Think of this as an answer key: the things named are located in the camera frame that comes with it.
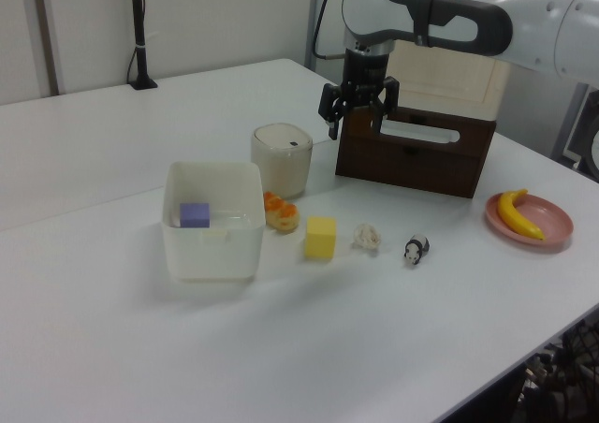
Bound yellow cube block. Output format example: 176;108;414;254
303;215;338;260

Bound white plastic bin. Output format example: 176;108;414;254
160;161;267;284

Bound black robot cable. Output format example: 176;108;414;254
312;0;347;61

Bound black camera stand pole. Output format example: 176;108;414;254
126;0;159;91

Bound yellow banana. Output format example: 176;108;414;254
496;188;547;241

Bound beige wooden cabinet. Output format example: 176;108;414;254
388;0;512;122

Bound dark brown wooden box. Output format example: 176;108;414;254
334;106;497;199

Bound toy salmon roe sushi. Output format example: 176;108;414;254
262;191;301;234

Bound small beige trash can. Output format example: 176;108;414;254
250;122;314;199

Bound crumpled white paper ball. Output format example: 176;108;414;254
351;223;381;253

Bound black cables under table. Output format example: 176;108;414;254
519;318;599;423

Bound small panda figurine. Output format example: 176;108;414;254
402;233;431;269

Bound purple cube block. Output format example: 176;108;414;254
179;201;212;229

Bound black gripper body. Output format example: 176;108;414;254
323;46;397;110

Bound pink plate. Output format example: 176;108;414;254
485;192;575;253

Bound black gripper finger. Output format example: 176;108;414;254
317;83;348;141
367;76;401;136

